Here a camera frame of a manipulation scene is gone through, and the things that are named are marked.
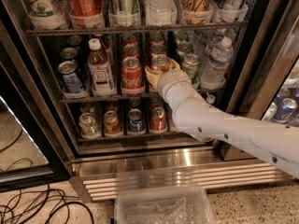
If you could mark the bottom shelf gold can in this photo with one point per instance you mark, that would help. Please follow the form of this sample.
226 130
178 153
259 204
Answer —
111 122

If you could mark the green soda can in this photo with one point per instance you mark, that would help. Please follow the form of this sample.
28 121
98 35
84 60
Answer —
183 49
190 64

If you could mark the red cola can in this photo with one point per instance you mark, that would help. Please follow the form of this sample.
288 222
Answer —
130 51
131 73

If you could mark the bottom shelf red can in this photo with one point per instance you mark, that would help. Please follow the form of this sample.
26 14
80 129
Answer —
157 119

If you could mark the front red cola can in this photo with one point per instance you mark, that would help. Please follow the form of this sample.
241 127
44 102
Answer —
131 73

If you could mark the steel fridge vent grille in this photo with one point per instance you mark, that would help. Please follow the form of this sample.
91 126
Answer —
103 178

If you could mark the orange soda can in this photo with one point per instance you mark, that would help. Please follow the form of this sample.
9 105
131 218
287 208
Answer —
160 63
157 49

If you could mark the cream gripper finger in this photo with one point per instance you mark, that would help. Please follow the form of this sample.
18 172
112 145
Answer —
173 65
153 76

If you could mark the iced tea bottle white cap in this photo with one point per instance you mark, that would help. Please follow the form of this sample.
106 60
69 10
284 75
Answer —
99 66

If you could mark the front blue soda can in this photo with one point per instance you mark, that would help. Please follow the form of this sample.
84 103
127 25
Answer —
70 76

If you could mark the top shelf 7up bottle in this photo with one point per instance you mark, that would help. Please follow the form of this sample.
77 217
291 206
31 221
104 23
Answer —
39 0

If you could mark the top shelf orange bottle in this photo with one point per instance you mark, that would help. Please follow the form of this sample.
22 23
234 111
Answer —
82 0

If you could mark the front clear water bottle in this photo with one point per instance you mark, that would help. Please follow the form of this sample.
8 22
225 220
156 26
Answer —
218 61

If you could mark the bottom shelf tea bottle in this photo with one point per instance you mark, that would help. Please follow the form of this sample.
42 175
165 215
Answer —
211 99

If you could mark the bottom shelf green white can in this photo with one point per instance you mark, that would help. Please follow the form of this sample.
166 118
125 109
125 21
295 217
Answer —
88 125

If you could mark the open glass fridge door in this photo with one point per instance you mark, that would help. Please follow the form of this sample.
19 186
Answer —
31 138

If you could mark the clear plastic bin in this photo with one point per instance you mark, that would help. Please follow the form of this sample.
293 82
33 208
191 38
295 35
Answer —
168 205

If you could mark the right fridge glass door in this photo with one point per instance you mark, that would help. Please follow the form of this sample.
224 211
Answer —
266 52

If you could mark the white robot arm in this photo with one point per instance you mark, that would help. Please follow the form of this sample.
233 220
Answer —
274 143

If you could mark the bottom shelf blue can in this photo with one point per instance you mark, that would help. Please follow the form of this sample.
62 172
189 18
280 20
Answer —
135 121

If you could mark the blue soda can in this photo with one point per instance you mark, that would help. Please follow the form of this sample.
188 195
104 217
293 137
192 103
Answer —
70 76
69 54

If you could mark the front green soda can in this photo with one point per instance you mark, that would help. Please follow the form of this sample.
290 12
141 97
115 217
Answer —
190 64

